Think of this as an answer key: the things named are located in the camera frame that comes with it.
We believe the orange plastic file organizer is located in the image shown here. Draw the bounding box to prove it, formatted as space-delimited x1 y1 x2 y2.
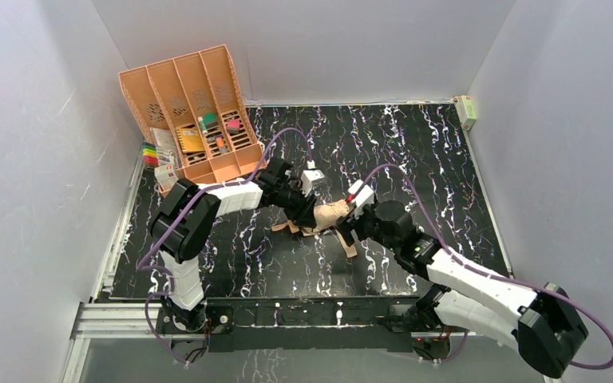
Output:
118 45 267 184

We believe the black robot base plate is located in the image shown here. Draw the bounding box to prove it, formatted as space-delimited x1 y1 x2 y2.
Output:
153 296 464 357

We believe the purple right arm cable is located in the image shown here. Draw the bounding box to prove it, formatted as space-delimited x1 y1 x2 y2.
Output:
356 163 613 371

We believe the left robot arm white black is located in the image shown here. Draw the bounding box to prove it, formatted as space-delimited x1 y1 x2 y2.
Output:
150 157 324 322

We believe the white red small box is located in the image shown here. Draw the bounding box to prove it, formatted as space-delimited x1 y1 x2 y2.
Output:
154 164 179 191

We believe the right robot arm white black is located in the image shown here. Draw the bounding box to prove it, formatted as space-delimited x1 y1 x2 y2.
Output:
336 200 588 379

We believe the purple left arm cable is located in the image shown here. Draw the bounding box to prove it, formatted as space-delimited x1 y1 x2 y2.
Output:
136 128 315 365

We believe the green white glue stick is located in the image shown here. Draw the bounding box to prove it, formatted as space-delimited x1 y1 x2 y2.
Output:
197 116 208 136

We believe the yellow notebook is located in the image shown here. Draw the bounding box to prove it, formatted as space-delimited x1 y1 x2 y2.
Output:
176 124 205 155

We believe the pink black eraser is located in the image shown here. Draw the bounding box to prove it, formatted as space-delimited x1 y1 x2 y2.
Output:
226 118 242 135

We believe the white paper card pack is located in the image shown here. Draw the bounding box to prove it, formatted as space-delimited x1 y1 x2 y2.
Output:
150 128 177 153

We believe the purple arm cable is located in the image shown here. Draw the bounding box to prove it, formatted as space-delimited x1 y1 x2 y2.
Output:
356 163 613 371
136 128 315 365

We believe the colourful marker set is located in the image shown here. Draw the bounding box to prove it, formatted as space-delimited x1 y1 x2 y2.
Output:
140 141 159 168

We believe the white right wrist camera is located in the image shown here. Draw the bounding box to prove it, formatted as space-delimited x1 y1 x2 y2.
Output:
346 180 375 219

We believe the green white box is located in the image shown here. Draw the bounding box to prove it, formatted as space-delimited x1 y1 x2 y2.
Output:
453 95 478 131

